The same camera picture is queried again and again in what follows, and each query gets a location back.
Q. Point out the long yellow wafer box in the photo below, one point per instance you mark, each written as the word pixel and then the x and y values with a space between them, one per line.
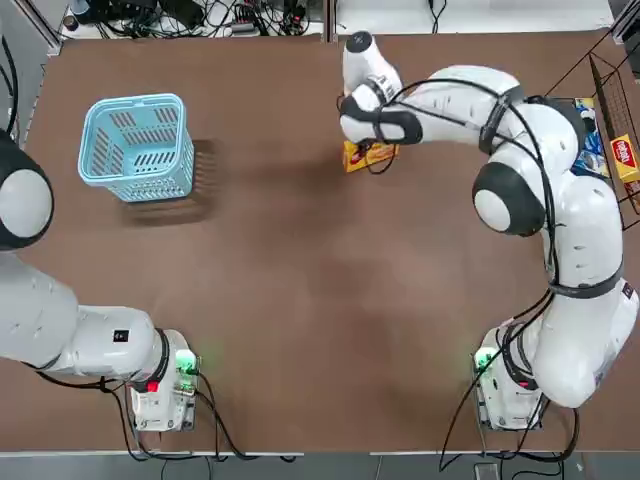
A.
pixel 356 165

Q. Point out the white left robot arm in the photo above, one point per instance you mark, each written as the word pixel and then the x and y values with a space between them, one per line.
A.
pixel 30 320

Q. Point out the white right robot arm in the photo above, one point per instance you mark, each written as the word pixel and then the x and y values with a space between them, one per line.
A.
pixel 590 240

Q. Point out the grey power strip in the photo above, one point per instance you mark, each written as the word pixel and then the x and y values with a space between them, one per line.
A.
pixel 246 27

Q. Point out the light blue plastic basket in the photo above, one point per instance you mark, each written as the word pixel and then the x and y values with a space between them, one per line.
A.
pixel 85 160

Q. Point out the black power adapter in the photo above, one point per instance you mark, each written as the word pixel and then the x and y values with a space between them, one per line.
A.
pixel 182 12

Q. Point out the small grey box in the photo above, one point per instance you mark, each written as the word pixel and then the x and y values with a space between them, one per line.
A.
pixel 486 471

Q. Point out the yellow nabati wafer box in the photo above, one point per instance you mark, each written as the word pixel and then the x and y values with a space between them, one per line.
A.
pixel 625 157

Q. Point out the dark tape roll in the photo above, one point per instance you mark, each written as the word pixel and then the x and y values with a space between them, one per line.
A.
pixel 70 24

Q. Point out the aluminium frame post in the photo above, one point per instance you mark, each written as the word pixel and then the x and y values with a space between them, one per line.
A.
pixel 47 40
pixel 329 22
pixel 625 25

